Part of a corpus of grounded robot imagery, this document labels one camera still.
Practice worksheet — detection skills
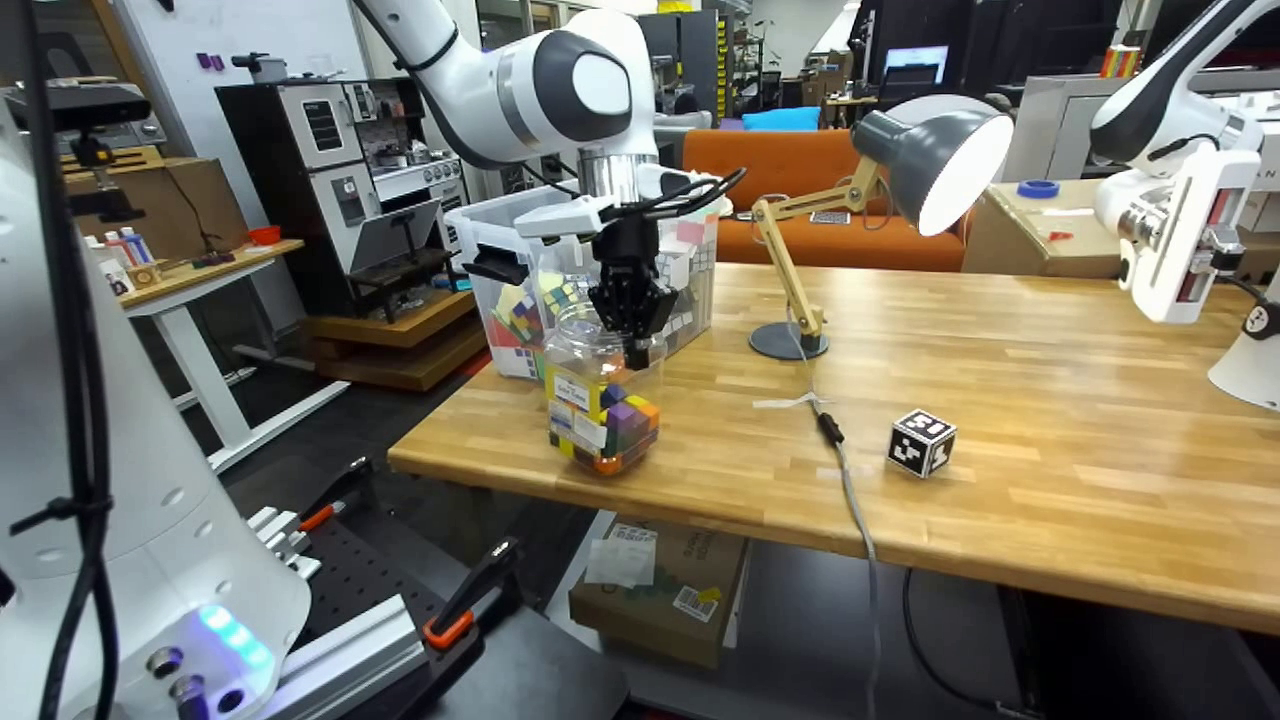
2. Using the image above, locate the camera on mount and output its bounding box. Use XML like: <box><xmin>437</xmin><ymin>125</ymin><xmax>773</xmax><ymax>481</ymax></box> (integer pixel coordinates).
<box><xmin>0</xmin><ymin>82</ymin><xmax>154</xmax><ymax>227</ymax></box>

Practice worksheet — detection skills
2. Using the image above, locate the black cable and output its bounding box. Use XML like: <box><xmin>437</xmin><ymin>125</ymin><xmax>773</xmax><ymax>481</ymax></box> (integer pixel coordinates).
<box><xmin>900</xmin><ymin>568</ymin><xmax>1046</xmax><ymax>720</ymax></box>

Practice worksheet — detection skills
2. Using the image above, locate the black shelf cabinet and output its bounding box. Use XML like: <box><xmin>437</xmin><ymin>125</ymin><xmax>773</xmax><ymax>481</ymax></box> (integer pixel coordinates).
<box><xmin>638</xmin><ymin>8</ymin><xmax>738</xmax><ymax>123</ymax></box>

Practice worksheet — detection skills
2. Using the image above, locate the whiteboard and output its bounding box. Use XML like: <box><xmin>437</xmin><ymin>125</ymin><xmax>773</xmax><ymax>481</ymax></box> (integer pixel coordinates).
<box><xmin>108</xmin><ymin>0</ymin><xmax>373</xmax><ymax>161</ymax></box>

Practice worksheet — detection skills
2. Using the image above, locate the black and orange clamp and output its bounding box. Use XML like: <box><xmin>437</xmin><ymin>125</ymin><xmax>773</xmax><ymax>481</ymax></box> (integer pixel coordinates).
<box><xmin>297</xmin><ymin>455</ymin><xmax>377</xmax><ymax>534</ymax></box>
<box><xmin>420</xmin><ymin>537</ymin><xmax>522</xmax><ymax>652</ymax></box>

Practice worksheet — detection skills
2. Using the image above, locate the clear plastic storage bin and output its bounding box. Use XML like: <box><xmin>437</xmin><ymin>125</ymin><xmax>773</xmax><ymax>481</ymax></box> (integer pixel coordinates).
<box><xmin>445</xmin><ymin>185</ymin><xmax>724</xmax><ymax>382</ymax></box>

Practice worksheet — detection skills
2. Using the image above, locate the black and white marker cube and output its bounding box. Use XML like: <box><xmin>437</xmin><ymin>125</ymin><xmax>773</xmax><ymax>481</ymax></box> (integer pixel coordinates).
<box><xmin>886</xmin><ymin>408</ymin><xmax>958</xmax><ymax>480</ymax></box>

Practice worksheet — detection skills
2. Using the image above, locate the heap of puzzle cubes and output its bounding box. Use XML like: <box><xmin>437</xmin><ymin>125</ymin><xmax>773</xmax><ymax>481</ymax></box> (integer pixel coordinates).
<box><xmin>488</xmin><ymin>215</ymin><xmax>720</xmax><ymax>380</ymax></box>

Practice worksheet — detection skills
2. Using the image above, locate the toy kitchen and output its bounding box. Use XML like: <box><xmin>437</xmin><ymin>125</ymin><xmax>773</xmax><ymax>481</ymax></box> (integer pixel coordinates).
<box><xmin>215</xmin><ymin>75</ymin><xmax>477</xmax><ymax>323</ymax></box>

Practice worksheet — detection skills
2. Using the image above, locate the white robot machine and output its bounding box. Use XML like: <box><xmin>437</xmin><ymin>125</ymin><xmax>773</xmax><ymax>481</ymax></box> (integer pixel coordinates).
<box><xmin>1087</xmin><ymin>0</ymin><xmax>1280</xmax><ymax>412</ymax></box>

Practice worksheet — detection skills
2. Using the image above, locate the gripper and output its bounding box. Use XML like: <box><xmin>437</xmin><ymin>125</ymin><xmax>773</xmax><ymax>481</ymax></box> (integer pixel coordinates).
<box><xmin>588</xmin><ymin>208</ymin><xmax>681</xmax><ymax>372</ymax></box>

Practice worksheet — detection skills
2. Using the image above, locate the white desk with wooden top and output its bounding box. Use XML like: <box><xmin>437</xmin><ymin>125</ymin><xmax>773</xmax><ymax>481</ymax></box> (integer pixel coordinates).
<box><xmin>118</xmin><ymin>238</ymin><xmax>353</xmax><ymax>474</ymax></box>

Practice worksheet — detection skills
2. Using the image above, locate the cardboard box with labels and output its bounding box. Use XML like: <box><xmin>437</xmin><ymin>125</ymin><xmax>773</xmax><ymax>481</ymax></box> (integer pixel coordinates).
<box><xmin>567</xmin><ymin>514</ymin><xmax>752</xmax><ymax>670</ymax></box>

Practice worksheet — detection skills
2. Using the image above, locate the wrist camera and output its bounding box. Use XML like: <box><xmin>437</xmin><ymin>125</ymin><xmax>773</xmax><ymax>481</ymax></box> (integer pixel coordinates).
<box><xmin>463</xmin><ymin>195</ymin><xmax>613</xmax><ymax>288</ymax></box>

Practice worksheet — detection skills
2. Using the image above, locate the monitor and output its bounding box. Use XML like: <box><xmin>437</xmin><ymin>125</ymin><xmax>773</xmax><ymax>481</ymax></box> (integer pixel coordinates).
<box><xmin>882</xmin><ymin>44</ymin><xmax>952</xmax><ymax>89</ymax></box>

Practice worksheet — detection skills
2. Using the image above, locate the white bracket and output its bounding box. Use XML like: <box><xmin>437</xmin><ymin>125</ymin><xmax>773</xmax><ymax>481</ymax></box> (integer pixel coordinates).
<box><xmin>247</xmin><ymin>506</ymin><xmax>324</xmax><ymax>582</ymax></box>

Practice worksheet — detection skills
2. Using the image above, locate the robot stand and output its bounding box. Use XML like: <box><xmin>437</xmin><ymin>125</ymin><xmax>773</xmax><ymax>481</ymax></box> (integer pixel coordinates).
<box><xmin>225</xmin><ymin>455</ymin><xmax>633</xmax><ymax>720</ymax></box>

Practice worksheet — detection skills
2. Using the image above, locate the blue cushion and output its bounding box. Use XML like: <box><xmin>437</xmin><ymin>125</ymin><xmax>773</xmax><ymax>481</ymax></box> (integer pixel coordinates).
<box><xmin>741</xmin><ymin>106</ymin><xmax>824</xmax><ymax>133</ymax></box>

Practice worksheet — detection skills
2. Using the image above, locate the grey and wood desk lamp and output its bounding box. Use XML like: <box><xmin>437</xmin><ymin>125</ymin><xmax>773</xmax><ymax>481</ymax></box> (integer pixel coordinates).
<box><xmin>748</xmin><ymin>95</ymin><xmax>1016</xmax><ymax>362</ymax></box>

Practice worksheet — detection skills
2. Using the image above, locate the orange sofa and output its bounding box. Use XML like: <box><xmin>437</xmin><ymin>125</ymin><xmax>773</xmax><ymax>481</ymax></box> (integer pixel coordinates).
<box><xmin>682</xmin><ymin>128</ymin><xmax>970</xmax><ymax>274</ymax></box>

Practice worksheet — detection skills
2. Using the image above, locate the grey cable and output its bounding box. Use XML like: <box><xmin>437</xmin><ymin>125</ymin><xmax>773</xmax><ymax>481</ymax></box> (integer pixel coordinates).
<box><xmin>795</xmin><ymin>335</ymin><xmax>883</xmax><ymax>720</ymax></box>

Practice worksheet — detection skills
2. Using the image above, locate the brown cardboard box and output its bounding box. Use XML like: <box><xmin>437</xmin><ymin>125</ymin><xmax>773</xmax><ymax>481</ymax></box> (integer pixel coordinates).
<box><xmin>60</xmin><ymin>155</ymin><xmax>250</xmax><ymax>264</ymax></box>

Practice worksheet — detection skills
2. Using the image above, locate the clear jar of coloured blocks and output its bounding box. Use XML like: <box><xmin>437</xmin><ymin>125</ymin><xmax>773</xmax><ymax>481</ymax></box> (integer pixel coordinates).
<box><xmin>543</xmin><ymin>304</ymin><xmax>668</xmax><ymax>478</ymax></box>

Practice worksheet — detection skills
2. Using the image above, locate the large cardboard box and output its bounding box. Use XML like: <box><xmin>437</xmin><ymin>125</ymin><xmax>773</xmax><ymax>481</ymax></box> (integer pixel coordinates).
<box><xmin>962</xmin><ymin>179</ymin><xmax>1128</xmax><ymax>280</ymax></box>

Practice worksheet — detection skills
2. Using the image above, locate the wooden platform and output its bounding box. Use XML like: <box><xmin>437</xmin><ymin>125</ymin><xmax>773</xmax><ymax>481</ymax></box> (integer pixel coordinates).
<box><xmin>303</xmin><ymin>288</ymin><xmax>492</xmax><ymax>393</ymax></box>

